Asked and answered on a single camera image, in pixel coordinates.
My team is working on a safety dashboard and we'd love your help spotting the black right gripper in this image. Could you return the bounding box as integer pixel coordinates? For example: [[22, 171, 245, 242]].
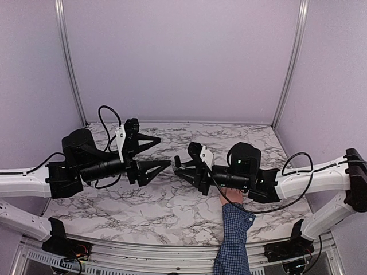
[[174, 160, 251, 197]]

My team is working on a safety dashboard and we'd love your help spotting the aluminium corner post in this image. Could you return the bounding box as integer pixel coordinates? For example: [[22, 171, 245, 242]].
[[54, 0, 88, 127], [271, 0, 310, 132]]

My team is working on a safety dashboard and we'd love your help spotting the person's hand with long nails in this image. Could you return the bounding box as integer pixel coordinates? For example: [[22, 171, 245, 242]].
[[220, 187, 244, 206]]

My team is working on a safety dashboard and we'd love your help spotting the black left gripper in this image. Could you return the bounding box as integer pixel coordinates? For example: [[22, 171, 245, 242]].
[[79, 133, 171, 187]]

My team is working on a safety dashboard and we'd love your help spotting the left aluminium corner post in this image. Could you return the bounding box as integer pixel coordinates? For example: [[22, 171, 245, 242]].
[[54, 0, 88, 127]]

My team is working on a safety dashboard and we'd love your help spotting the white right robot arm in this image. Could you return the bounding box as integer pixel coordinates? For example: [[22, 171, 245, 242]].
[[174, 142, 366, 257]]

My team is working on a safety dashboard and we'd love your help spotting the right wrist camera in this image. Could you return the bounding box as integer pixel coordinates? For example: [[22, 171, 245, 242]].
[[200, 146, 214, 170]]

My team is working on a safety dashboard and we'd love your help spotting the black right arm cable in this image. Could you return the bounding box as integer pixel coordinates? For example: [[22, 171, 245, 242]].
[[209, 153, 367, 214]]

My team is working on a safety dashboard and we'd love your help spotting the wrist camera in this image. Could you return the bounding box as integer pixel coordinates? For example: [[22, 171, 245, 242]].
[[200, 146, 214, 170], [115, 125, 126, 163]]

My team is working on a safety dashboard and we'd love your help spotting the right aluminium corner post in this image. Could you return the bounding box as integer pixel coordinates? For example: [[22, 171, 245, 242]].
[[271, 0, 310, 132]]

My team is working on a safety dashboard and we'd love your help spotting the blue checkered sleeve forearm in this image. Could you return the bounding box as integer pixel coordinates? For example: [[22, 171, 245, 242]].
[[213, 203, 256, 275]]

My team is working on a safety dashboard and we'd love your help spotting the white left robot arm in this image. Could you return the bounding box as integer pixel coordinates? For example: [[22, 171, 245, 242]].
[[1, 118, 170, 255]]

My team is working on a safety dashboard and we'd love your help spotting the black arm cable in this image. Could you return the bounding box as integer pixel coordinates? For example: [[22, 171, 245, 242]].
[[94, 105, 123, 190], [209, 153, 367, 214]]

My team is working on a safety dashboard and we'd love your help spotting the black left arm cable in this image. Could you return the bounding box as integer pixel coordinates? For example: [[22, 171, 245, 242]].
[[94, 105, 123, 190]]

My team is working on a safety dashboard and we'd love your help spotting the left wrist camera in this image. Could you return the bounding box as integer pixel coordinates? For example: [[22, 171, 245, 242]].
[[115, 125, 126, 163]]

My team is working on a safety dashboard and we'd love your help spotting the aluminium front rail frame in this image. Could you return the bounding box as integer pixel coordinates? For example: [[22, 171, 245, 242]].
[[10, 233, 345, 274]]

